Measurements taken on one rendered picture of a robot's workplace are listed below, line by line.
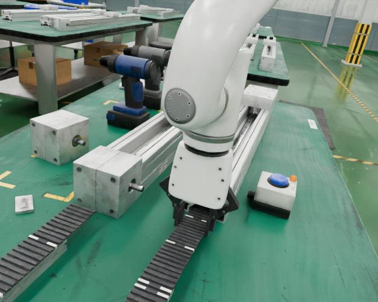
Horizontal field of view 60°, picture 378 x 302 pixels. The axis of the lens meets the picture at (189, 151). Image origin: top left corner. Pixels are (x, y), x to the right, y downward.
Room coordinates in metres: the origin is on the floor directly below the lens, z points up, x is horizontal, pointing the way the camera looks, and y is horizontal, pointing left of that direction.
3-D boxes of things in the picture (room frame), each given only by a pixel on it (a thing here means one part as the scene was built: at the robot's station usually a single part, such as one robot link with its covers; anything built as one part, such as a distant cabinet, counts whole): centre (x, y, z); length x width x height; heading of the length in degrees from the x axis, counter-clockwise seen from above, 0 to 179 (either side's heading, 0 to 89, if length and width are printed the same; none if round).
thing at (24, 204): (0.51, 0.30, 0.78); 0.05 x 0.03 x 0.01; 29
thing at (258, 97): (1.18, -0.23, 0.87); 0.16 x 0.11 x 0.07; 164
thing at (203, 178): (0.50, -0.03, 0.92); 0.10 x 0.07 x 0.11; 74
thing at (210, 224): (0.49, -0.07, 0.83); 0.03 x 0.03 x 0.07; 74
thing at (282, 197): (0.63, -0.19, 0.81); 0.10 x 0.08 x 0.06; 74
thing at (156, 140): (0.99, 0.03, 0.82); 0.80 x 0.10 x 0.09; 164
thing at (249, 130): (0.94, -0.16, 0.82); 0.80 x 0.10 x 0.09; 164
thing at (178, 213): (0.51, 0.01, 0.83); 0.03 x 0.03 x 0.07; 74
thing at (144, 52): (1.22, 0.21, 0.89); 0.20 x 0.08 x 0.22; 82
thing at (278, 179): (0.63, -0.20, 0.84); 0.04 x 0.04 x 0.02
